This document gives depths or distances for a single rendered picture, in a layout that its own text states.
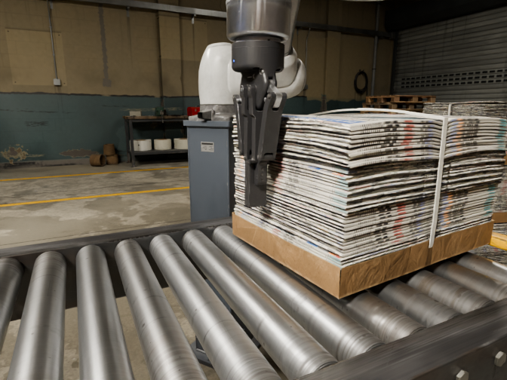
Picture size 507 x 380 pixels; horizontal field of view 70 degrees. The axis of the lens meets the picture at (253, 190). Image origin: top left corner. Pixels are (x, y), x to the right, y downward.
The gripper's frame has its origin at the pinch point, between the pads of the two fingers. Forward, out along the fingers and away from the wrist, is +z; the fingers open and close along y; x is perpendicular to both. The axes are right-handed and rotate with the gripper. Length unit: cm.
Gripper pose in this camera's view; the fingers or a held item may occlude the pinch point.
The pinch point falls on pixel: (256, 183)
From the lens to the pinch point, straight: 55.3
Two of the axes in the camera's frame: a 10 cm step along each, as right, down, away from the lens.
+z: -0.1, 9.8, 2.2
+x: -9.0, 0.8, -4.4
